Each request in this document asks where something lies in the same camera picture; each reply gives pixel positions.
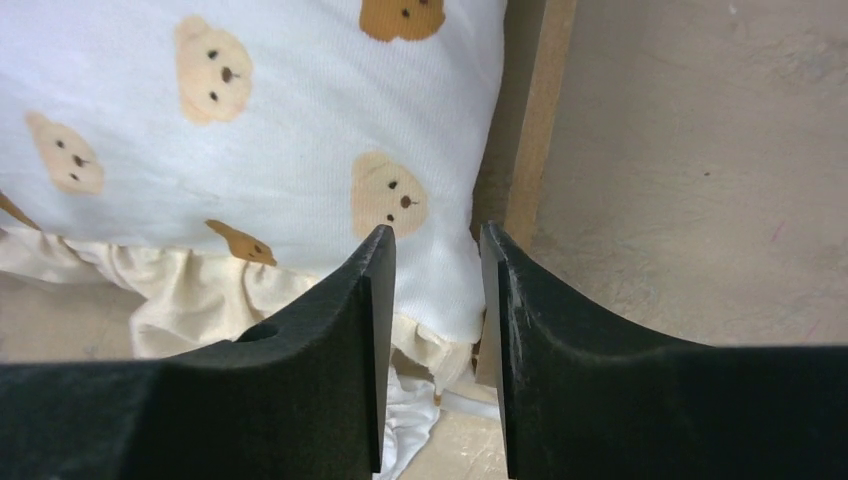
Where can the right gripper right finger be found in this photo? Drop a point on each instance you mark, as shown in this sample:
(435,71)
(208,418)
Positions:
(587,394)

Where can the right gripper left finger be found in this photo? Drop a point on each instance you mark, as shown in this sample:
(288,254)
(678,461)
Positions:
(300,395)

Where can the bear print white cushion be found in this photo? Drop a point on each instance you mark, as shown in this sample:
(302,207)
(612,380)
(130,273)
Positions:
(221,157)

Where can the wooden pet bed frame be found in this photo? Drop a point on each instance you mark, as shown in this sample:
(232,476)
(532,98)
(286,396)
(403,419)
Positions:
(509,186)

